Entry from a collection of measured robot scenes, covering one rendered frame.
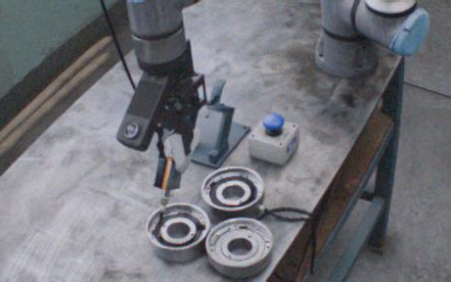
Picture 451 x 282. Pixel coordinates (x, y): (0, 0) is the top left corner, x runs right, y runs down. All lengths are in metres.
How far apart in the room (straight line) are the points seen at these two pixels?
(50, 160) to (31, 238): 0.22
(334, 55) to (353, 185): 0.32
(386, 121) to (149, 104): 0.94
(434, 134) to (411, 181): 0.30
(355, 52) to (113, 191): 0.59
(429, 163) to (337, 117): 1.17
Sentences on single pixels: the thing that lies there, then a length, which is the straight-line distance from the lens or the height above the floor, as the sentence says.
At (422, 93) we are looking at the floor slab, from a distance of 2.85.
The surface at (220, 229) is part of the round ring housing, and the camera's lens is 1.11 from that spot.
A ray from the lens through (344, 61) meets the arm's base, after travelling 1.46.
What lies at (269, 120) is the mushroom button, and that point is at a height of 0.87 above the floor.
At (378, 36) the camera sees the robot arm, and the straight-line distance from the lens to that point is 1.35.
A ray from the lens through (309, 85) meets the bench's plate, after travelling 1.45.
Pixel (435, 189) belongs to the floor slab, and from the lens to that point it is 2.40.
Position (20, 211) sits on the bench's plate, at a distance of 1.28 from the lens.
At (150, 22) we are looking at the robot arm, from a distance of 0.91.
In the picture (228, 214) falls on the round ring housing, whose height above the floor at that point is 0.83.
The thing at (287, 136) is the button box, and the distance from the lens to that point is 1.25.
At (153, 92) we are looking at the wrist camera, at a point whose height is 1.10.
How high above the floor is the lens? 1.64
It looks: 40 degrees down
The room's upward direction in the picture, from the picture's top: 6 degrees counter-clockwise
